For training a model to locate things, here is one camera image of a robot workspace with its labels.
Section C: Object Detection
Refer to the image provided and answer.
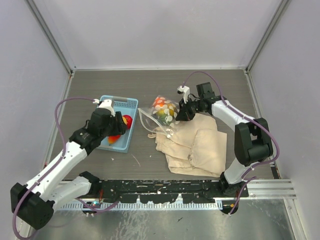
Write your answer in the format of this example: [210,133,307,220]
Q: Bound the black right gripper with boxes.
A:
[176,96,204,122]

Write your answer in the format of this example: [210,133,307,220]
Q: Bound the red yellow fake pear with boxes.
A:
[107,135,121,145]

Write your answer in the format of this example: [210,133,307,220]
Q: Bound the red fake apple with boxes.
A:
[122,114,133,130]

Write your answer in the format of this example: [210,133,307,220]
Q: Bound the green fake fruit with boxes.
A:
[155,108,176,125]

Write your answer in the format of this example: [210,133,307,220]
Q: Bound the clear polka dot zip bag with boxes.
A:
[138,95,180,138]

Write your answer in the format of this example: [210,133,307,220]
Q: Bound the orange fake fruit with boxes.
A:
[152,96,171,111]

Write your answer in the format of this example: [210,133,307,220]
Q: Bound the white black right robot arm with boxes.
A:
[176,82,274,197]

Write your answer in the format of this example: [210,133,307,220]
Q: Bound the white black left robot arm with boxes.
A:
[10,107,127,230]

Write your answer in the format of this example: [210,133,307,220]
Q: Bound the light blue plastic basket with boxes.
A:
[98,95,139,153]

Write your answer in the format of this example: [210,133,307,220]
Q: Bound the beige folded fabric garment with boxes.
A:
[148,113,227,178]

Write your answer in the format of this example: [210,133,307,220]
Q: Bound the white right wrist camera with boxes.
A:
[177,85,190,104]

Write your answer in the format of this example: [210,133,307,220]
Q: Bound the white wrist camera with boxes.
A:
[97,99,116,117]
[177,85,190,104]

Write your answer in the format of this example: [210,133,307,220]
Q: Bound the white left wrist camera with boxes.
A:
[97,99,116,117]

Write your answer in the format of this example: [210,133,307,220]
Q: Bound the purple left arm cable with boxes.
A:
[11,97,121,240]

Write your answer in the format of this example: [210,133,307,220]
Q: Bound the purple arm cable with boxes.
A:
[181,71,280,216]
[11,97,121,240]

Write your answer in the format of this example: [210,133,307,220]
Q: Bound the black paint-chipped base rail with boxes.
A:
[79,179,249,204]

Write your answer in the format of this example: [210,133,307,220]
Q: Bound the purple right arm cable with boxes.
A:
[181,71,280,216]

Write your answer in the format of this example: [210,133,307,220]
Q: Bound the light blue slotted cable duct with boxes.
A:
[58,197,223,211]

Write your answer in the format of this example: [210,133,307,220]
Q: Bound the aluminium frame rail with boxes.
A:
[25,0,74,75]

